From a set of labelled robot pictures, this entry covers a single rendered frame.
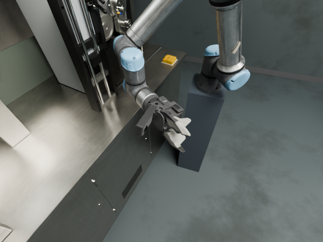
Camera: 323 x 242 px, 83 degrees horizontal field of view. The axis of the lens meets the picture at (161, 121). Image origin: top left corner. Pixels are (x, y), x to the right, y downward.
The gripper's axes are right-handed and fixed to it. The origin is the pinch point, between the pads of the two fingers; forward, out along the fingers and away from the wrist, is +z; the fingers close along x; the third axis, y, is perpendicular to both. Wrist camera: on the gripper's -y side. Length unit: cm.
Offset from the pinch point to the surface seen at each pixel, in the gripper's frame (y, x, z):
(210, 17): 181, 19, -146
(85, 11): -5, -21, -54
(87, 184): -26, 38, -24
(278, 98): 211, 83, -30
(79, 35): -10, -14, -51
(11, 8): -26, -13, -93
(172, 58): 49, 12, -63
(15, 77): -36, 16, -87
